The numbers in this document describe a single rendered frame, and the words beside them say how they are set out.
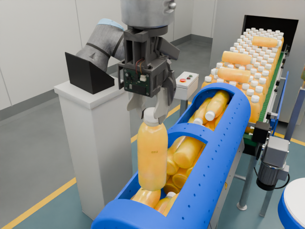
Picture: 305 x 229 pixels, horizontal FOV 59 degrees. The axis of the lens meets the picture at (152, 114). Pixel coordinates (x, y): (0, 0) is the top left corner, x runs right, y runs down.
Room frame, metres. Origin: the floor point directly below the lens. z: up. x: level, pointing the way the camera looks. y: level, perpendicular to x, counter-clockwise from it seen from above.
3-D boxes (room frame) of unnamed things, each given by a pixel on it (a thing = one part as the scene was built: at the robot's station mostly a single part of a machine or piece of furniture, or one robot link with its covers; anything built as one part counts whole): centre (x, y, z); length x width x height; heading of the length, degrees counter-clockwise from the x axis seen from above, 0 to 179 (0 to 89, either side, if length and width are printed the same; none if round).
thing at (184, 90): (1.52, -0.21, 1.05); 0.20 x 0.10 x 0.10; 153
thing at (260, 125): (1.15, -0.57, 0.95); 0.10 x 0.07 x 0.10; 63
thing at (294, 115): (1.38, -0.86, 0.55); 0.04 x 0.04 x 1.10; 63
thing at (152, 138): (0.50, 0.00, 1.36); 0.07 x 0.07 x 0.19
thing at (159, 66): (0.47, 0.01, 1.61); 0.09 x 0.08 x 0.12; 153
